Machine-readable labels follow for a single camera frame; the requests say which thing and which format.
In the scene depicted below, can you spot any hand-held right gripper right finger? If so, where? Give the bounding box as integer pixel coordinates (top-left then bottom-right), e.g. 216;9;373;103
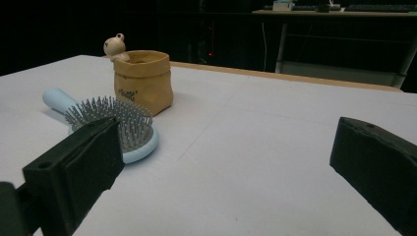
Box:
329;116;417;236

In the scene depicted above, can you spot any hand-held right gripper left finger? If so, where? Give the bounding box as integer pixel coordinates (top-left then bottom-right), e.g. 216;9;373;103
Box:
22;116;126;236

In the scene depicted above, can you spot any light blue hairbrush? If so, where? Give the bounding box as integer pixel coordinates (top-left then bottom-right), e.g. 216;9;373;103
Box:
42;88;160;164

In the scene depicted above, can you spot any white table cover board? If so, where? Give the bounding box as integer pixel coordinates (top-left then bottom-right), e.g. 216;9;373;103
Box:
0;54;417;236

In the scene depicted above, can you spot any wooden table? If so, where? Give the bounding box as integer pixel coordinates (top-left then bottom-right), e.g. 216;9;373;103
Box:
101;54;403;93

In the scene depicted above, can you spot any black keyboard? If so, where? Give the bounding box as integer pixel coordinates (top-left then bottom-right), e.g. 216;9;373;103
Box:
345;3;417;14

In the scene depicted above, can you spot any black computer tower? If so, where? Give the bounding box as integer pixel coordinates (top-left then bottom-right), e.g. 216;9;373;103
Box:
187;16;218;65

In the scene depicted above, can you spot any white box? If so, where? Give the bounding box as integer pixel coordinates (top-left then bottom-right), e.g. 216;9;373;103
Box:
272;0;295;12

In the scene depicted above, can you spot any white metal frame desk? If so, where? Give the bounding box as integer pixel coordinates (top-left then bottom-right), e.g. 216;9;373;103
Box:
251;9;417;89

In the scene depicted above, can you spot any white hanging cable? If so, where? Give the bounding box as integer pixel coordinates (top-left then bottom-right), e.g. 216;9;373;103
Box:
261;21;268;72

